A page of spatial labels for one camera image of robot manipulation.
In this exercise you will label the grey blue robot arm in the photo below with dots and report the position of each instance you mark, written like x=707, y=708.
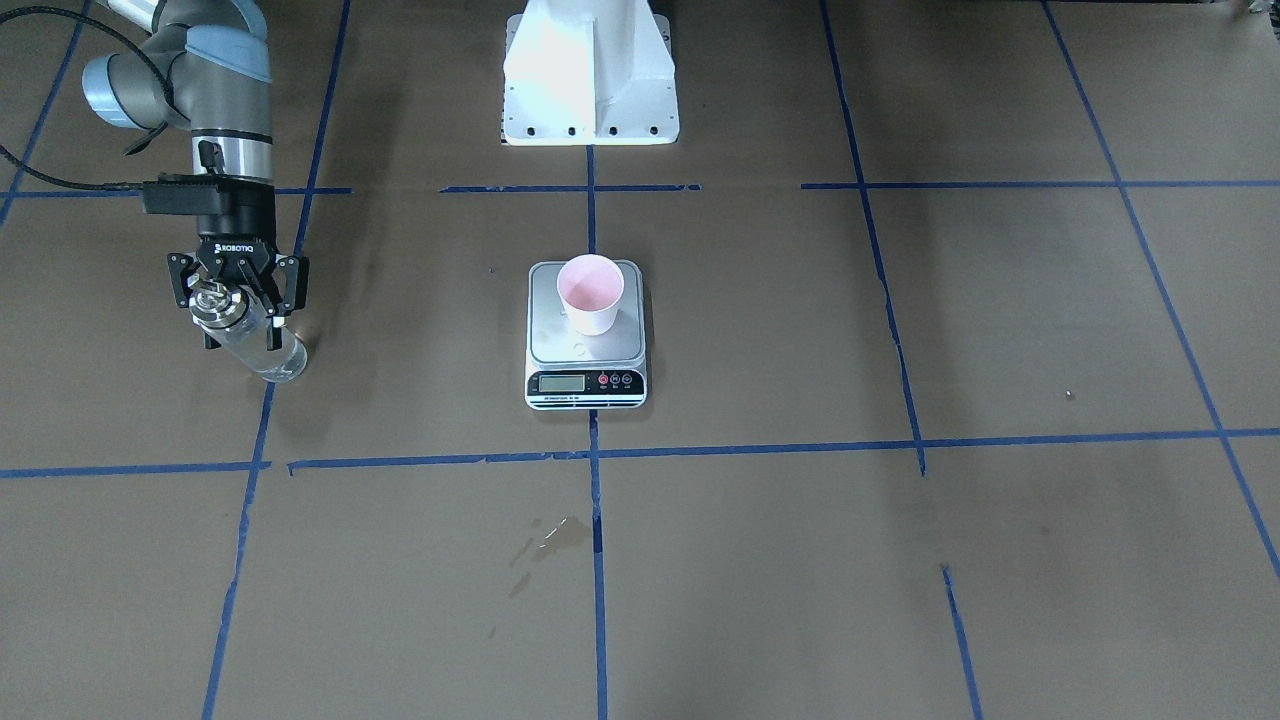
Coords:
x=205, y=69

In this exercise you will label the silver digital kitchen scale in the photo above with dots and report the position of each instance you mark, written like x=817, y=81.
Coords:
x=566, y=370

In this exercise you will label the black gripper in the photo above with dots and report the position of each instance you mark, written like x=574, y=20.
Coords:
x=238, y=222

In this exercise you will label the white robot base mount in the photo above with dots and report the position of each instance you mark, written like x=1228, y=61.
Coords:
x=589, y=73

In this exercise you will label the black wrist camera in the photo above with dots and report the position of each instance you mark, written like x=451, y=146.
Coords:
x=205, y=196

